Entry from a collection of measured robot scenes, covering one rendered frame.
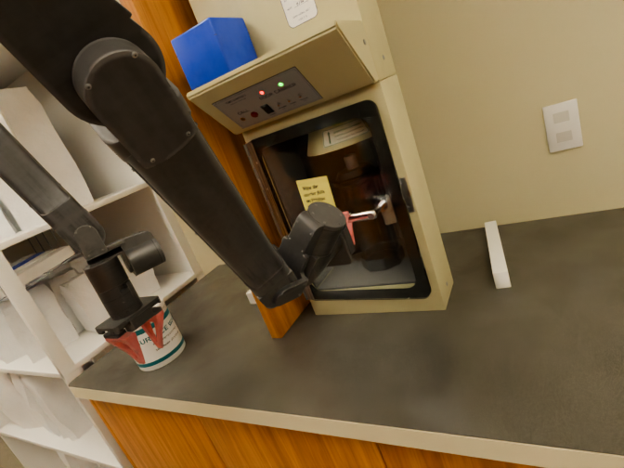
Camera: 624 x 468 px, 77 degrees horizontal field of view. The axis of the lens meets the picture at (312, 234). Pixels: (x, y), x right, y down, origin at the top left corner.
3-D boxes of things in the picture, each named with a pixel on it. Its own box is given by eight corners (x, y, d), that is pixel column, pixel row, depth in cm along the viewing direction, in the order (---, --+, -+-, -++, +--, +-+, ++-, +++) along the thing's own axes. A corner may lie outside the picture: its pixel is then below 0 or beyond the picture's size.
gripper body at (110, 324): (163, 304, 75) (146, 269, 73) (119, 337, 67) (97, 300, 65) (143, 305, 79) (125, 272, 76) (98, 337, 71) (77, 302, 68)
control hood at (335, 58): (240, 133, 85) (222, 86, 82) (381, 80, 68) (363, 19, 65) (206, 146, 76) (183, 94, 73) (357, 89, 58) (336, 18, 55)
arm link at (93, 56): (-21, 4, 22) (48, 95, 17) (66, -50, 23) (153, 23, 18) (238, 272, 60) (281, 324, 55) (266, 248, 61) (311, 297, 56)
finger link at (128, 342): (174, 346, 76) (151, 305, 73) (144, 372, 70) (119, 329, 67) (151, 345, 79) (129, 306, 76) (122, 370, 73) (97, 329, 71)
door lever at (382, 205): (346, 217, 80) (342, 205, 79) (389, 210, 74) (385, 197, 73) (334, 228, 75) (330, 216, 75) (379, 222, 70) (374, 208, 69)
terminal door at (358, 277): (310, 299, 96) (247, 141, 85) (434, 296, 78) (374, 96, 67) (309, 301, 96) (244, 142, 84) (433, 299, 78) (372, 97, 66)
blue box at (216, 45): (224, 84, 81) (205, 38, 78) (262, 66, 75) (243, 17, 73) (190, 91, 73) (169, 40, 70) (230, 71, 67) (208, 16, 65)
